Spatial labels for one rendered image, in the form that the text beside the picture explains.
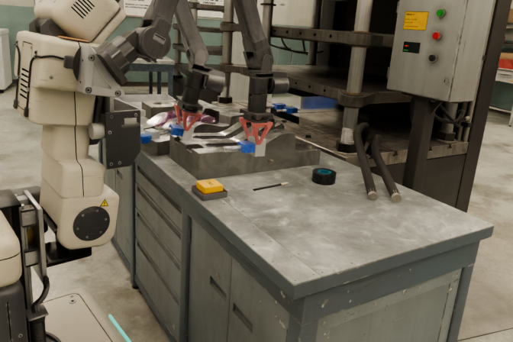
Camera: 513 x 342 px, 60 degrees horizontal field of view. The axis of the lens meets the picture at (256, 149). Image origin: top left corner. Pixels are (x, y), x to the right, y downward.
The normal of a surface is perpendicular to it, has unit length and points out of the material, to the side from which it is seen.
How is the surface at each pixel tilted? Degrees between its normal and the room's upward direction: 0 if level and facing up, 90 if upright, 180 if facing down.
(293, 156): 90
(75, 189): 90
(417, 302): 90
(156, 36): 86
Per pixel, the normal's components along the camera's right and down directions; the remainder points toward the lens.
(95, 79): 0.63, 0.25
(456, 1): -0.85, 0.08
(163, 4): 0.59, 0.04
